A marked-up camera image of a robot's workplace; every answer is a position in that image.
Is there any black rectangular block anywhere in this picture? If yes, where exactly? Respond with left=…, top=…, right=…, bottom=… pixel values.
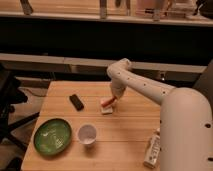
left=69, top=94, right=84, bottom=111

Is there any wooden table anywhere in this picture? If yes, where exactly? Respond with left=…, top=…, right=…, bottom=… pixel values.
left=22, top=81, right=160, bottom=171

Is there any black office chair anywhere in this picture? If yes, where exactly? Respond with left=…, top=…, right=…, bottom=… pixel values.
left=0, top=64, right=39, bottom=151

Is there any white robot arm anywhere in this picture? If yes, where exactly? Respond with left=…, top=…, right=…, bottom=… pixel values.
left=107, top=58, right=213, bottom=171

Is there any white bottle with label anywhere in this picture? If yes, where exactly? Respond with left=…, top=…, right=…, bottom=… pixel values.
left=143, top=129, right=160, bottom=169

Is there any green plate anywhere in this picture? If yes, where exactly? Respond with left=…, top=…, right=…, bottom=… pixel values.
left=33, top=118, right=72, bottom=156

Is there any red pepper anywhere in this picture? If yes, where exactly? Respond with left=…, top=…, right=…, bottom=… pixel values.
left=101, top=96, right=116, bottom=107

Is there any white paper cup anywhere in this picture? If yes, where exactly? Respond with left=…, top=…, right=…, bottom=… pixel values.
left=77, top=124, right=97, bottom=146

